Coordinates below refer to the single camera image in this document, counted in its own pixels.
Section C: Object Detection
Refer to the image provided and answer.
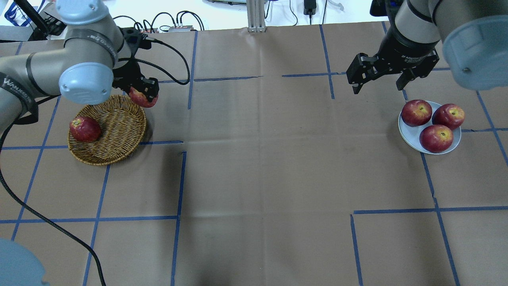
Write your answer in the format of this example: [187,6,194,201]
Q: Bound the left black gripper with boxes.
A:
[113,27,160,102]

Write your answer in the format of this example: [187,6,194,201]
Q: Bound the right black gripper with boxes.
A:
[346,24,440,95]

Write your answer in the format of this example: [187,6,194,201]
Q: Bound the yellow-red apple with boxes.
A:
[128,87,158,108]

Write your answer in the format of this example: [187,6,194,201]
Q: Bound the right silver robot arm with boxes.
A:
[346,0,508,94]

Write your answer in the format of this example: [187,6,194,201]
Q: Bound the woven wicker basket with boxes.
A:
[67,95,148,165]

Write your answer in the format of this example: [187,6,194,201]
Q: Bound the red apple plate left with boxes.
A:
[400,99,433,127]

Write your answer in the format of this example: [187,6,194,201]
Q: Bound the red apple plate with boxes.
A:
[419,124,455,153]
[432,103,465,131]
[400,99,433,127]

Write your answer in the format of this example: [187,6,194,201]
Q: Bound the light blue plate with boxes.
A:
[398,99,465,155]

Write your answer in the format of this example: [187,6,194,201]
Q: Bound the dark red basket apple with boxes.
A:
[69,116,102,142]

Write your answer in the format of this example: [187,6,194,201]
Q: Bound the red apple plate back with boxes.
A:
[432,103,465,131]

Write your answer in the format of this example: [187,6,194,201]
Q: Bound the red apple plate front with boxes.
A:
[419,124,455,153]

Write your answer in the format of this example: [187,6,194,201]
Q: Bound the black power adapter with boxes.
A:
[303,0,317,16]

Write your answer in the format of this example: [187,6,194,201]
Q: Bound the black braided cable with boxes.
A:
[0,36,191,286]

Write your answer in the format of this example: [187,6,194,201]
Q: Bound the aluminium frame post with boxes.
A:
[246,0,266,33]

